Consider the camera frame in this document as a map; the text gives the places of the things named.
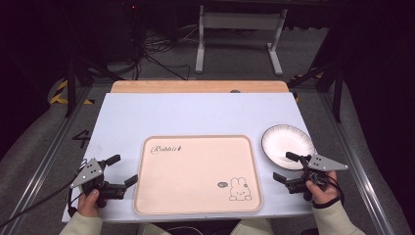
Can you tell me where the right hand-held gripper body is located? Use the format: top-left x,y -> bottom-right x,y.
283,154 -> 349,202

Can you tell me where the black wrist strap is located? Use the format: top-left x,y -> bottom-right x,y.
310,175 -> 346,210

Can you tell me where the person's left hand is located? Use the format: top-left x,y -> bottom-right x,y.
76,188 -> 101,218

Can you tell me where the white plate with dark rim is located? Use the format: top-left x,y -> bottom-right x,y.
260,123 -> 317,171

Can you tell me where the person's right hand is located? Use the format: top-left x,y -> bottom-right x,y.
304,169 -> 342,209

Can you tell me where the black tripod stand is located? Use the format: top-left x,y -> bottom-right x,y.
64,55 -> 125,118
287,58 -> 344,123

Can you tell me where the white board on table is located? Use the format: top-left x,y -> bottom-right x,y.
61,91 -> 316,224

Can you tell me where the bundle of black floor cables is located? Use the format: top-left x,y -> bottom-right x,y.
130,25 -> 200,81

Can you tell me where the aluminium floor rail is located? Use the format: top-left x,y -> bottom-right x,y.
318,91 -> 397,235
0,85 -> 93,235

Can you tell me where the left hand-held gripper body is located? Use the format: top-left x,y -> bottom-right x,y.
69,158 -> 127,209

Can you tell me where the white metal stand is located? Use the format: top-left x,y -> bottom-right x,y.
195,4 -> 290,76

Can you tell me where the beige tray with rabbit print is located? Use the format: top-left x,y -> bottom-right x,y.
132,134 -> 264,216

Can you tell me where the wooden table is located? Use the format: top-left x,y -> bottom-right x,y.
110,79 -> 291,94

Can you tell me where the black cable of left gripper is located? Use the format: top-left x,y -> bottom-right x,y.
0,182 -> 78,229

